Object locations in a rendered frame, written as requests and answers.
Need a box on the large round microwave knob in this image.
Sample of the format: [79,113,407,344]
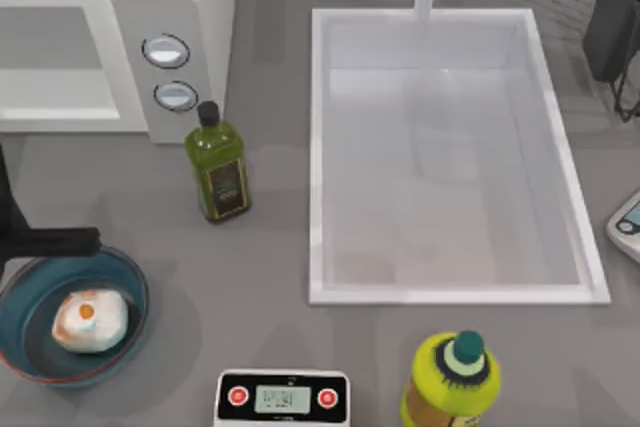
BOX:
[141,32,192,70]

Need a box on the white sink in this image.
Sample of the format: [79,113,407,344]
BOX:
[307,7,613,308]

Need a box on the pale grey kitchen scale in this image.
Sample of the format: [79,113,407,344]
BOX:
[605,192,640,265]

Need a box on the white and orange bag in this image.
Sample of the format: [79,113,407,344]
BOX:
[51,288,130,356]

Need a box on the white scale with red buttons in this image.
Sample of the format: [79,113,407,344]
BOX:
[214,369,352,427]

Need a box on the pale microwave oven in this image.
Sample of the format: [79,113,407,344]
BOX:
[0,0,237,146]

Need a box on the yellow-green bottle teal cap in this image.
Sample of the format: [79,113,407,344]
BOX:
[399,329,503,427]

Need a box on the blue bowl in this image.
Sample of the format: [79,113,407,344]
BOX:
[0,245,151,389]

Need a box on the dark green bottle black cap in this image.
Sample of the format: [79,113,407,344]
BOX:
[183,100,253,225]

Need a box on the microwave oven door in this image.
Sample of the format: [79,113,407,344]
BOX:
[0,0,152,135]

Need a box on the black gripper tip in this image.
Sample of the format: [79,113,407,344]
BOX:
[0,143,103,282]

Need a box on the small round microwave knob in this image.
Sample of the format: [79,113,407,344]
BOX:
[152,79,200,113]

